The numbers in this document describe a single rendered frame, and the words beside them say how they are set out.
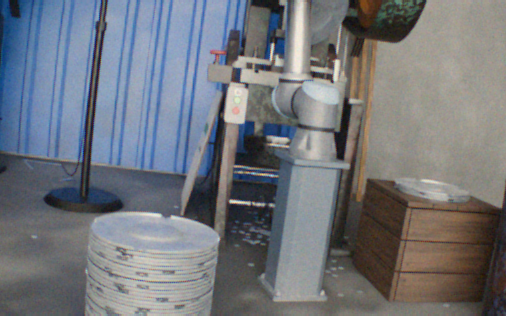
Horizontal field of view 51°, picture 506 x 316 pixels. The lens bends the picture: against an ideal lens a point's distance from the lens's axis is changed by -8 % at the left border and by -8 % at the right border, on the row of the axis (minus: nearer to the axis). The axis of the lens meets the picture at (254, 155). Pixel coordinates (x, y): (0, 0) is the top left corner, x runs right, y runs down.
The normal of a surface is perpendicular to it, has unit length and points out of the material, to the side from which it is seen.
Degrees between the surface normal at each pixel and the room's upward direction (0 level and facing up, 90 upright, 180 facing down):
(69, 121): 90
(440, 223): 90
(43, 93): 90
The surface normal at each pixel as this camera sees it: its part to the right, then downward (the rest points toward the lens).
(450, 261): 0.15, 0.15
